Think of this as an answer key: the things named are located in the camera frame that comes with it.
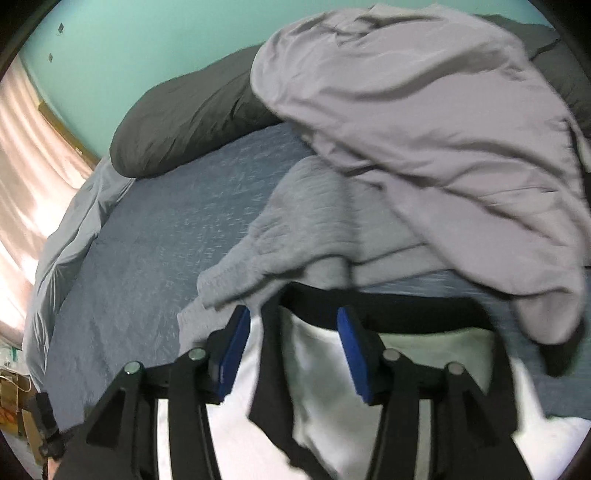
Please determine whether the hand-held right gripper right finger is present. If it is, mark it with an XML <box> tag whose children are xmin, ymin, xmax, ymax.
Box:
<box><xmin>336</xmin><ymin>306</ymin><xmax>532</xmax><ymax>480</ymax></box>

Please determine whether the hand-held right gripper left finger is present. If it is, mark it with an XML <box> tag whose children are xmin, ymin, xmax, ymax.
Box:
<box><xmin>55</xmin><ymin>305</ymin><xmax>252</xmax><ymax>480</ymax></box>

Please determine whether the white polo shirt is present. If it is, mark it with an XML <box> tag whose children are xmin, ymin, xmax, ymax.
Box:
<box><xmin>154</xmin><ymin>281</ymin><xmax>591</xmax><ymax>480</ymax></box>

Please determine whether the cardboard box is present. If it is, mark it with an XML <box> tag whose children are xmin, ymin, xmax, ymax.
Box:
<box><xmin>0</xmin><ymin>369</ymin><xmax>33</xmax><ymax>435</ymax></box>

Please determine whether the blue patterned bed sheet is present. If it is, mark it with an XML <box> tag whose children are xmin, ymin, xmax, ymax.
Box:
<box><xmin>44</xmin><ymin>124</ymin><xmax>591</xmax><ymax>421</ymax></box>

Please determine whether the grey knit garment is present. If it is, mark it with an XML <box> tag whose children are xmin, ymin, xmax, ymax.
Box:
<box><xmin>178</xmin><ymin>154</ymin><xmax>462</xmax><ymax>342</ymax></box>

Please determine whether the light grey duvet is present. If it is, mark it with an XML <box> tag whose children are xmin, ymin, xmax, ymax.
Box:
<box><xmin>23</xmin><ymin>157</ymin><xmax>137</xmax><ymax>402</ymax></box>

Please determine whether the pink curtain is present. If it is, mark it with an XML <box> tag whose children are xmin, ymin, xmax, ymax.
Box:
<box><xmin>0</xmin><ymin>55</ymin><xmax>100</xmax><ymax>352</ymax></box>

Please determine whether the dark grey long pillow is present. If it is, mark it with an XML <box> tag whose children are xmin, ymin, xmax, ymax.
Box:
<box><xmin>110</xmin><ymin>14</ymin><xmax>591</xmax><ymax>178</ymax></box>

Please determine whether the grey garment with black trim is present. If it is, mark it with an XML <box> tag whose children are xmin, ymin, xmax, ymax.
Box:
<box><xmin>249</xmin><ymin>4</ymin><xmax>591</xmax><ymax>377</ymax></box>

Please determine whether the wooden window frame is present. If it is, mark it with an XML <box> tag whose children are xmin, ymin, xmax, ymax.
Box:
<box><xmin>39</xmin><ymin>102</ymin><xmax>100</xmax><ymax>162</ymax></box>

